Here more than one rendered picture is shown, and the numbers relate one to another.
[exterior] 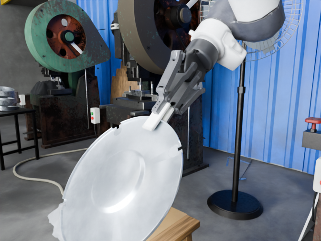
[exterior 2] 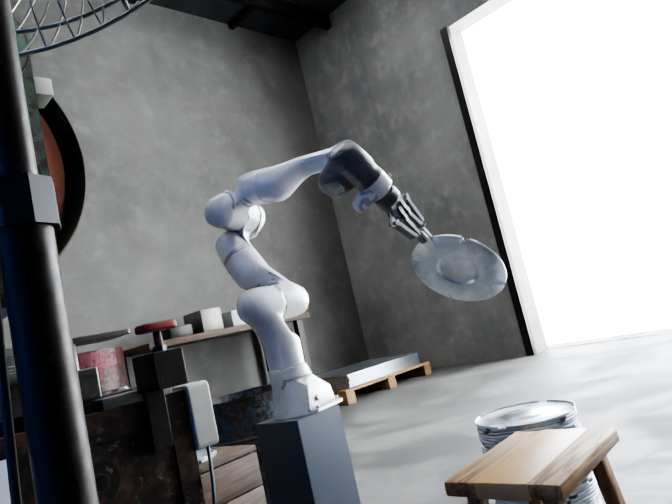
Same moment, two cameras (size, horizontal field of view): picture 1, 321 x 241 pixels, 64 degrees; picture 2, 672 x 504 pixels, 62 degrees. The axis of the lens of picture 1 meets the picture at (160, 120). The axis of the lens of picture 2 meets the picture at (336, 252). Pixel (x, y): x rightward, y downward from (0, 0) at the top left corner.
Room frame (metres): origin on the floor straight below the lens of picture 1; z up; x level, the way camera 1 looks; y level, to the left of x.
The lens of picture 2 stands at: (2.16, -0.30, 0.68)
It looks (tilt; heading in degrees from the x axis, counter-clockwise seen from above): 7 degrees up; 179
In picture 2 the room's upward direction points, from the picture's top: 13 degrees counter-clockwise
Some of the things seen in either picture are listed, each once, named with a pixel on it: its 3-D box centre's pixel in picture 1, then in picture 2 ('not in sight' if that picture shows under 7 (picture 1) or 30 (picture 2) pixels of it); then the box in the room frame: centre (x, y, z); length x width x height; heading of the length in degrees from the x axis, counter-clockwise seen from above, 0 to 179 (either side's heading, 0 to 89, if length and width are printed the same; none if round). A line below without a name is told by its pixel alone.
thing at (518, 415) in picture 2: not in sight; (524, 413); (0.45, 0.17, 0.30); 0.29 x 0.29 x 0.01
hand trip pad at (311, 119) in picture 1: (313, 127); (158, 342); (1.07, -0.65, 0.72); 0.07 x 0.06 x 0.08; 134
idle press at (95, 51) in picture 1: (77, 75); not in sight; (3.71, 1.18, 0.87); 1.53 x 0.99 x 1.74; 137
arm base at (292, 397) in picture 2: not in sight; (301, 387); (0.44, -0.46, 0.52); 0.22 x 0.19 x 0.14; 139
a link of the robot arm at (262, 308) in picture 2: not in sight; (269, 327); (0.50, -0.51, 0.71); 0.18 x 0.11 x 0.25; 140
